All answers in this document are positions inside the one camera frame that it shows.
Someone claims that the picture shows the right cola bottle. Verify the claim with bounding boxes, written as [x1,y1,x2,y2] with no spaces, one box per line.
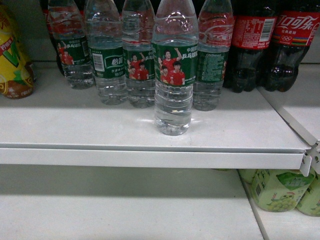
[261,0,320,92]

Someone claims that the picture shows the barcode label water bottle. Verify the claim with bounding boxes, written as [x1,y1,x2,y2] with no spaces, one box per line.
[84,0,128,105]

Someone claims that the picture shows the lower white shelf board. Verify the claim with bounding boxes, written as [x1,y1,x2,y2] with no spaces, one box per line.
[0,165,263,240]

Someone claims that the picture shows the middle rear water bottle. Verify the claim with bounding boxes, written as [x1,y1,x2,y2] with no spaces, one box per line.
[122,0,156,108]

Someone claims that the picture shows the left cola bottle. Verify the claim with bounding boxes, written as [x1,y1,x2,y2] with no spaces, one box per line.
[223,0,279,93]

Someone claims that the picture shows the yellow lemon tea bottle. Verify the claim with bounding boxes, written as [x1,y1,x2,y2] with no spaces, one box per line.
[0,3,35,99]

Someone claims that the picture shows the clear water bottle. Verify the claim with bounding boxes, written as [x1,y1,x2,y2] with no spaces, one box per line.
[152,0,199,136]

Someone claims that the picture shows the far left water bottle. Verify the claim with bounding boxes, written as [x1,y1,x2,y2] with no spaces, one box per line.
[48,0,95,90]

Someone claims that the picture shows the green grape drink bottle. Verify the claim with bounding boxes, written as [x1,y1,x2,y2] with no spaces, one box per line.
[250,169,316,213]

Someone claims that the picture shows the cola bottle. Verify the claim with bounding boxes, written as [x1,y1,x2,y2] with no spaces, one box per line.
[223,0,279,93]
[261,0,320,92]

